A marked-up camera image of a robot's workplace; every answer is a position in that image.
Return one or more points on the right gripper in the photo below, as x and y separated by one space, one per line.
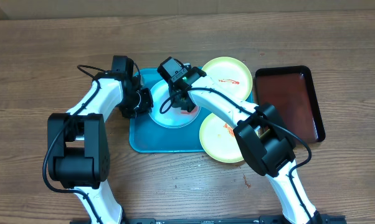
179 102

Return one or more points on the light blue plate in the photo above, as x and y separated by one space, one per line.
174 117

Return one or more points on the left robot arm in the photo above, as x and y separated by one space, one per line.
77 160

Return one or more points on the black rectangular tray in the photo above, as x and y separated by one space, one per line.
292 92

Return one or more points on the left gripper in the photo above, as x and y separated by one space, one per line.
147 103

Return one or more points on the green plate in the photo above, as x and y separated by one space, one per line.
231 74
218 140

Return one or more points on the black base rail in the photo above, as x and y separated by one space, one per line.
265 219

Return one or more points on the red grey sponge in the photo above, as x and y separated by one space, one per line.
187 111

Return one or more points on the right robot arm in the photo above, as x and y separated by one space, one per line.
264 141

